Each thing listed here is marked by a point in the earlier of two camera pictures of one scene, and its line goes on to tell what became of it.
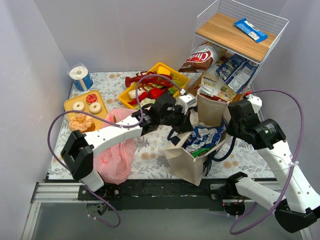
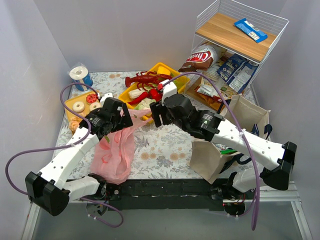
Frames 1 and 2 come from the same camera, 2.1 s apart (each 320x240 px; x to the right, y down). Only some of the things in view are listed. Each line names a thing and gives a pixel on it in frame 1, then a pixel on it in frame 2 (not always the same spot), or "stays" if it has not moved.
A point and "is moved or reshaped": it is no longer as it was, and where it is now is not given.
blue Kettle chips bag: (237, 72) stays
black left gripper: (183, 119) → (126, 115)
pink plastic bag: (115, 163) stays
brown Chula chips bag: (203, 59) stays
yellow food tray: (161, 79) stays
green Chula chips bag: (199, 152) → (227, 151)
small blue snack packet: (248, 29) stays
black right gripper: (231, 128) → (157, 114)
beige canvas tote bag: (185, 154) is moved or reshaped
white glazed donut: (78, 106) stays
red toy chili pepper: (153, 93) stays
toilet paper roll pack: (81, 80) stays
